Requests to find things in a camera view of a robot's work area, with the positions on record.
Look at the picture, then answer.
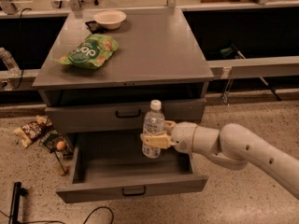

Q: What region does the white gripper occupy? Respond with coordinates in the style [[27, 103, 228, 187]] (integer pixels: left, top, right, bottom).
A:
[[140, 120, 197, 154]]

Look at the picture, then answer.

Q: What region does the clear plastic water bottle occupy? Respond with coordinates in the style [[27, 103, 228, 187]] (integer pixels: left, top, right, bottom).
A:
[[142, 100, 164, 159]]

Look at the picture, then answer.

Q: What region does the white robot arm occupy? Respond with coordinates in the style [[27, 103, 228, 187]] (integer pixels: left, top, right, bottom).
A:
[[140, 121, 299, 199]]

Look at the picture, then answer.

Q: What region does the grey upper closed drawer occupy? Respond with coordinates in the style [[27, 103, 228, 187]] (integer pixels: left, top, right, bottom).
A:
[[46, 98, 206, 133]]

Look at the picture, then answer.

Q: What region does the grey open lower drawer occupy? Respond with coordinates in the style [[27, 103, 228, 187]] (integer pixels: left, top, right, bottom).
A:
[[56, 130, 207, 203]]

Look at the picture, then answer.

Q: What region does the grey drawer cabinet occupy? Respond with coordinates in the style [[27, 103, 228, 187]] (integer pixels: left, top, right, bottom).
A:
[[32, 7, 216, 135]]

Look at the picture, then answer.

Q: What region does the small orange ball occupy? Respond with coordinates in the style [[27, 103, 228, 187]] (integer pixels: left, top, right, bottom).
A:
[[56, 141, 66, 150]]

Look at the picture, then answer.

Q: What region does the green chip bag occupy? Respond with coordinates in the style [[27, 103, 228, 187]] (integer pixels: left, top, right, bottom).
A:
[[56, 34, 119, 70]]

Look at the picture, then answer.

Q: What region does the dark snack bag on floor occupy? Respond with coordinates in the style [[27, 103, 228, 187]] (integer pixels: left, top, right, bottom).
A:
[[38, 129, 73, 158]]

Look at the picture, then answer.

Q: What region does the white bowl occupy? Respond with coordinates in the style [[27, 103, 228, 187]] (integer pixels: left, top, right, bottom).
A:
[[93, 10, 126, 30]]

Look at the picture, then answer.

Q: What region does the small black packet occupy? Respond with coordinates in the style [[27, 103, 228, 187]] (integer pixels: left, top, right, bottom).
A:
[[85, 21, 106, 34]]

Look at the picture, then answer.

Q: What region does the brown snack bag on floor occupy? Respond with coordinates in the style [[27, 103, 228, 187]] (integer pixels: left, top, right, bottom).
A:
[[13, 116, 51, 148]]

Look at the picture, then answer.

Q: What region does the black stand on floor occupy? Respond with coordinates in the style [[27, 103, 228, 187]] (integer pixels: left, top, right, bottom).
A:
[[8, 182, 28, 224]]

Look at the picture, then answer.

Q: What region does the black floor cable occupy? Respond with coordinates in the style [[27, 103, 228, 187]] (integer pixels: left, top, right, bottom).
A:
[[0, 205, 115, 224]]

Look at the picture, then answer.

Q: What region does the green tool behind rail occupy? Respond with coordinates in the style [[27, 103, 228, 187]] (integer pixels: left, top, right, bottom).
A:
[[220, 43, 245, 59]]

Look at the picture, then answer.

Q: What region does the clear bottle at left rail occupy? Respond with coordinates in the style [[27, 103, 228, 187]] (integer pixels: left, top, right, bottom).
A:
[[0, 48, 21, 77]]

